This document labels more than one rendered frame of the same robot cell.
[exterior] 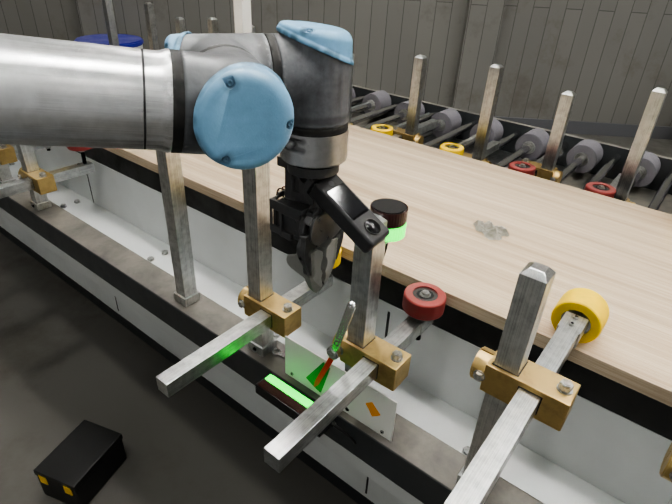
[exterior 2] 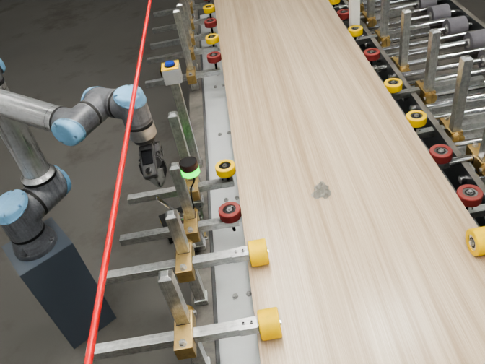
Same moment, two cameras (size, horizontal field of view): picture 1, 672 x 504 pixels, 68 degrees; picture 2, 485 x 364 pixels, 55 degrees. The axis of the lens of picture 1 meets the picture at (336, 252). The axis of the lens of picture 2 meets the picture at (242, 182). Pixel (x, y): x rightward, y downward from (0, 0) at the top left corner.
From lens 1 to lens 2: 1.34 m
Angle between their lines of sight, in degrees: 45
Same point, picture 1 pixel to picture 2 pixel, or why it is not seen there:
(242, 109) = (60, 131)
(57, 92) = (29, 118)
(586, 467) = not seen: hidden behind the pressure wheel
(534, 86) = not seen: outside the picture
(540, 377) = (183, 259)
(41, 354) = not seen: hidden behind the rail
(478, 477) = (123, 271)
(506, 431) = (149, 266)
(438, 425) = (239, 279)
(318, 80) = (121, 113)
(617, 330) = (282, 272)
